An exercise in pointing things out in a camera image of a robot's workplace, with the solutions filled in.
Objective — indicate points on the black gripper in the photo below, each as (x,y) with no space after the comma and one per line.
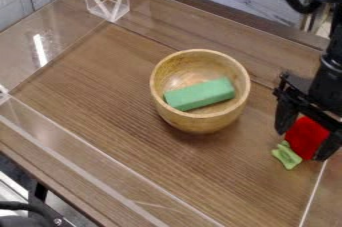
(295,102)

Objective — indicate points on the red plush fruit green leaf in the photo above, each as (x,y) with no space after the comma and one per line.
(300,143)

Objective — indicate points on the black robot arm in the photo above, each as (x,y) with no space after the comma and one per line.
(326,80)

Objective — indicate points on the green rectangular block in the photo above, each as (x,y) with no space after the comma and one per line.
(200,94)

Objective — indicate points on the wooden bowl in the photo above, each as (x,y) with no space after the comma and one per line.
(185,68)

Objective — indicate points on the clear acrylic tray wall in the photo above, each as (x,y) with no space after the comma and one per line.
(107,190)

